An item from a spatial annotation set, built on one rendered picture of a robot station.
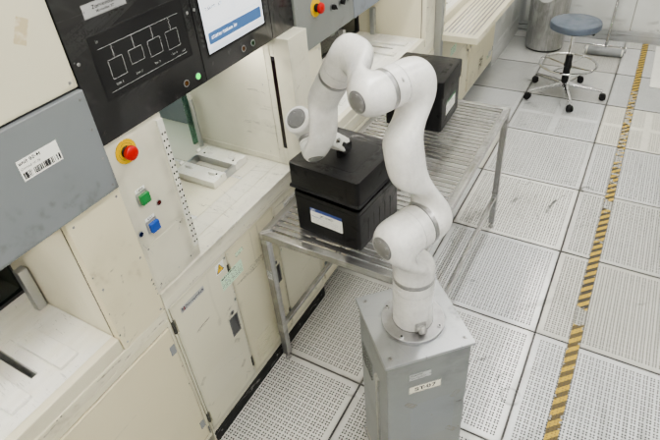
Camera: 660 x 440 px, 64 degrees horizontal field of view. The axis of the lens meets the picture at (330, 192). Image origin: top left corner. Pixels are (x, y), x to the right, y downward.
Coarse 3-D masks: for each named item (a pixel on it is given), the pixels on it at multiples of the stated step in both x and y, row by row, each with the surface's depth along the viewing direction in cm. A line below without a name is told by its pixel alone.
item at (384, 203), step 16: (304, 192) 197; (384, 192) 189; (304, 208) 192; (320, 208) 187; (336, 208) 182; (352, 208) 206; (368, 208) 182; (384, 208) 194; (304, 224) 197; (320, 224) 192; (336, 224) 186; (352, 224) 182; (368, 224) 186; (336, 240) 191; (352, 240) 186; (368, 240) 190
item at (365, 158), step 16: (352, 144) 189; (368, 144) 188; (304, 160) 183; (320, 160) 182; (336, 160) 181; (352, 160) 181; (368, 160) 180; (384, 160) 180; (304, 176) 182; (320, 176) 177; (336, 176) 174; (352, 176) 173; (368, 176) 174; (384, 176) 184; (320, 192) 181; (336, 192) 177; (352, 192) 172; (368, 192) 177
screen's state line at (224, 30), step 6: (258, 6) 171; (252, 12) 169; (258, 12) 171; (240, 18) 164; (246, 18) 166; (252, 18) 169; (228, 24) 160; (234, 24) 162; (240, 24) 165; (246, 24) 167; (216, 30) 156; (222, 30) 158; (228, 30) 161; (234, 30) 163; (210, 36) 155; (216, 36) 157; (222, 36) 159; (210, 42) 155
